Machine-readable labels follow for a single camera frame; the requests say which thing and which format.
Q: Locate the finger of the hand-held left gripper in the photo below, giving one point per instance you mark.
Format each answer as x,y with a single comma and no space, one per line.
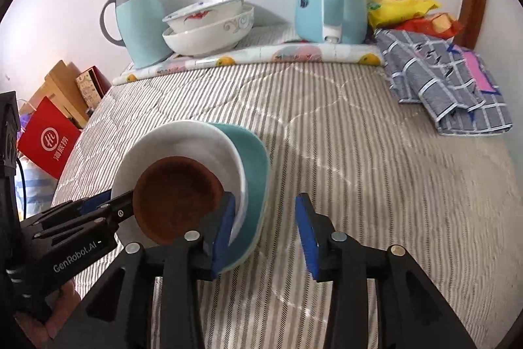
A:
88,204
120,210

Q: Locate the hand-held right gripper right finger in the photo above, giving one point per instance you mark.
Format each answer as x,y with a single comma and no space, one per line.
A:
305,238

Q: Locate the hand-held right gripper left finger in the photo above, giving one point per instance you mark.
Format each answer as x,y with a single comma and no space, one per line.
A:
224,238

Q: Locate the brown round plate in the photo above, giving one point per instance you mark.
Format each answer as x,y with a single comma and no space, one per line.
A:
175,197

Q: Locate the teal square bowl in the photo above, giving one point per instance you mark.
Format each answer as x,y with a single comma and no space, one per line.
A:
255,185

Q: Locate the teal and white bowl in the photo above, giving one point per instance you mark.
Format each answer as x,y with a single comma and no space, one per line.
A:
184,142

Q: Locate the person's left hand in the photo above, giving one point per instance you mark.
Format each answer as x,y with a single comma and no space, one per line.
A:
57,312

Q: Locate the blue and white bag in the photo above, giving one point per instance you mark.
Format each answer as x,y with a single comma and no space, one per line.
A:
39,189

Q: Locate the red paper bag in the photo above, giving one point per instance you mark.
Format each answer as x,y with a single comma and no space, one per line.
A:
47,140

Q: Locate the striped quilted mattress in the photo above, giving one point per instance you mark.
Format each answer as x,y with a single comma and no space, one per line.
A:
367,189

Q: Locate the patterned gift box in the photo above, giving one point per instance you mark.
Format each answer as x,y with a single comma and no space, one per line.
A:
92,87

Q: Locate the cardboard box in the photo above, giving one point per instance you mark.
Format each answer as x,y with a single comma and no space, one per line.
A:
57,87

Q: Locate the printed plastic mat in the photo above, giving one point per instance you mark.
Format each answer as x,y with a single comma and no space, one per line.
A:
245,56

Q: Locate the light blue thermos jug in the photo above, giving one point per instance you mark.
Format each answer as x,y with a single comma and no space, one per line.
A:
141,26

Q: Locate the white bowl with grey swirls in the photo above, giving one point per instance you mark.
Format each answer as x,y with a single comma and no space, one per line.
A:
212,38

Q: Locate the grey checked cloth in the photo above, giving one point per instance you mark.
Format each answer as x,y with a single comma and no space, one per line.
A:
445,87

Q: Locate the white bowl with red fish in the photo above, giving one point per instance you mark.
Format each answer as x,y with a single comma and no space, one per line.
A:
204,15

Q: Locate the red snack packet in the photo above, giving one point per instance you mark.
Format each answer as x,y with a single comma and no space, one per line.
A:
433,24

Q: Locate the yellow snack packet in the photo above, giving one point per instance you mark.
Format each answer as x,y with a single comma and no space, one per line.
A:
400,7

